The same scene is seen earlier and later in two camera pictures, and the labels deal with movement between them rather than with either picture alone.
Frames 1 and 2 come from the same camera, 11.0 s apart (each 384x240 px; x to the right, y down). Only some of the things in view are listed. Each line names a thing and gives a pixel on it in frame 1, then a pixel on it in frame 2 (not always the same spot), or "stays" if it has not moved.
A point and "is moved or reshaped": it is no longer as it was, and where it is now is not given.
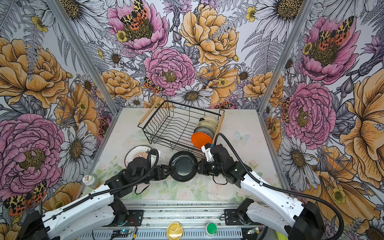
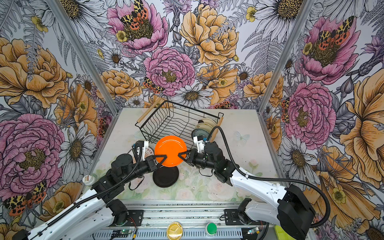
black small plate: [185, 164] is moved or reshaped
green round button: [212, 228] stays
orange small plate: [200, 139] -> [171, 146]
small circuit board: [121, 233] stays
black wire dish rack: [187, 130] stays
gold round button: [174, 231] stays
